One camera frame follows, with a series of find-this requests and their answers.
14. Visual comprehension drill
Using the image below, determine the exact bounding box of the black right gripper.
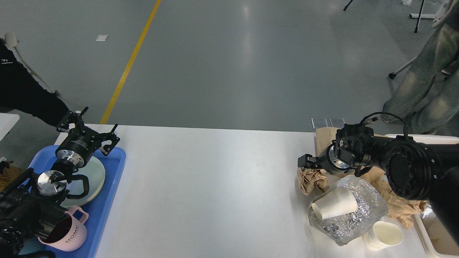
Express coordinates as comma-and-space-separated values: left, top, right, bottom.
297, 144, 354, 175

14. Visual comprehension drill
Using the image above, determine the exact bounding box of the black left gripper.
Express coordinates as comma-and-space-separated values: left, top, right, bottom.
56, 106, 120, 168

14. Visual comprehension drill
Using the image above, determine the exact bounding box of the brown paper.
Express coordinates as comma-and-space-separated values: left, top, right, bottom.
370, 179, 427, 230
297, 168, 330, 196

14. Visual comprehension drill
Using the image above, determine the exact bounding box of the light green plate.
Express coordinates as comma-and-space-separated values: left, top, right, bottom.
61, 157, 105, 208

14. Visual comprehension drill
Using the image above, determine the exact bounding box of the pink mug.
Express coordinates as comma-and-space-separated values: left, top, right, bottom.
38, 206, 89, 252

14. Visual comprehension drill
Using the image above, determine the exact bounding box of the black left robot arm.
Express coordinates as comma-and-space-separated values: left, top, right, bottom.
0, 108, 120, 258

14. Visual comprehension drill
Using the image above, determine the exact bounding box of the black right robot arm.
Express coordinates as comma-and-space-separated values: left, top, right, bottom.
297, 113, 459, 244

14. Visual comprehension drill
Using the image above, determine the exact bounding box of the clear floor plate left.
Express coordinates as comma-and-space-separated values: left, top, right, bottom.
311, 117, 328, 130

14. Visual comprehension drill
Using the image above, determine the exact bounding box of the clear floor plate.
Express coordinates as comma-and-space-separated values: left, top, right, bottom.
311, 117, 328, 130
330, 118, 346, 128

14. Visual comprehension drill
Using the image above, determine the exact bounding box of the clear floor plate right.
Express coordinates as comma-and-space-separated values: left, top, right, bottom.
330, 118, 346, 128

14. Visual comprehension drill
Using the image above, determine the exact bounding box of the white paper cup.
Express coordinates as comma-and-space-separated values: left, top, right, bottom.
311, 187, 358, 220
362, 221, 404, 251

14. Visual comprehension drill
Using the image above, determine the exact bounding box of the crumpled clear plastic wrap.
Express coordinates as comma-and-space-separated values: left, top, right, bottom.
308, 175, 388, 246

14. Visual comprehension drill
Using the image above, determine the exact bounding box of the person in black clothes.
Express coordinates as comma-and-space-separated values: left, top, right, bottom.
0, 42, 69, 127

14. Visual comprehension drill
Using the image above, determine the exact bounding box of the crumpled brown paper in bin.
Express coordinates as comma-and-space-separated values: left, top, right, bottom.
370, 179, 427, 230

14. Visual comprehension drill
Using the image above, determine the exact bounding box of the white paper cup lower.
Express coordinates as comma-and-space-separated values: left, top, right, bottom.
362, 221, 404, 251

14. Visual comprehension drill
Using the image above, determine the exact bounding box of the person in grey hoodie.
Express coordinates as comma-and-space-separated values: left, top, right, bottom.
381, 3, 459, 134

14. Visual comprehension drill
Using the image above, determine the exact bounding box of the white plastic bin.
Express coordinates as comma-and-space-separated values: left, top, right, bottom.
387, 134, 458, 258

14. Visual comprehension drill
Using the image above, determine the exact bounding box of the black tripod stand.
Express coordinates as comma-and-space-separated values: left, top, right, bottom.
413, 0, 425, 34

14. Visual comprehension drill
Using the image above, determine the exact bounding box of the white office chair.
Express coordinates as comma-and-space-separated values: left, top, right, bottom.
388, 0, 457, 80

